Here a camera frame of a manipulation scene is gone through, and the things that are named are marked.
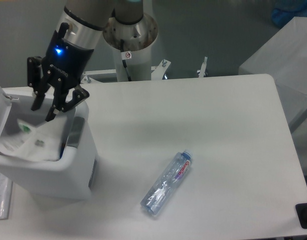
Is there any white plastic package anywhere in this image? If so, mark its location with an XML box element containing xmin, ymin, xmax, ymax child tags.
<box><xmin>0</xmin><ymin>116</ymin><xmax>68</xmax><ymax>162</ymax></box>

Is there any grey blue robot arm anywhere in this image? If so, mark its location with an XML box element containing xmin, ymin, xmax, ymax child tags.
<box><xmin>27</xmin><ymin>0</ymin><xmax>144</xmax><ymax>122</ymax></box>

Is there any black pedestal cable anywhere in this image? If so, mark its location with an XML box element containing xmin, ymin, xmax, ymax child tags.
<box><xmin>119</xmin><ymin>39</ymin><xmax>133</xmax><ymax>82</ymax></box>

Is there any white open trash can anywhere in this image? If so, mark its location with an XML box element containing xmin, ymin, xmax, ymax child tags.
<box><xmin>0</xmin><ymin>86</ymin><xmax>97</xmax><ymax>200</ymax></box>

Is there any clear plastic water bottle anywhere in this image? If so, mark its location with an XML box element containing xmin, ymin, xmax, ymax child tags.
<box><xmin>140</xmin><ymin>149</ymin><xmax>193</xmax><ymax>216</ymax></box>

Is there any blue object top right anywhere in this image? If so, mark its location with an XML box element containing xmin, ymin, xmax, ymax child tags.
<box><xmin>271</xmin><ymin>0</ymin><xmax>307</xmax><ymax>29</ymax></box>

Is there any white cabinet at right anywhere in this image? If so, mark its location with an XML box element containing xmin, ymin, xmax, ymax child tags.
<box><xmin>238</xmin><ymin>17</ymin><xmax>307</xmax><ymax>132</ymax></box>

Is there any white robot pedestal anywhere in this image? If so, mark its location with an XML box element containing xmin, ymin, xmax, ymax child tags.
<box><xmin>79</xmin><ymin>13</ymin><xmax>209</xmax><ymax>85</ymax></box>

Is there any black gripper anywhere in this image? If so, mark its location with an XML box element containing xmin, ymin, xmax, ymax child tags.
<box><xmin>27</xmin><ymin>22</ymin><xmax>94</xmax><ymax>122</ymax></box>

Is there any black device at edge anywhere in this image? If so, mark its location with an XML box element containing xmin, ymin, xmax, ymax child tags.
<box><xmin>295</xmin><ymin>203</ymin><xmax>307</xmax><ymax>229</ymax></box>

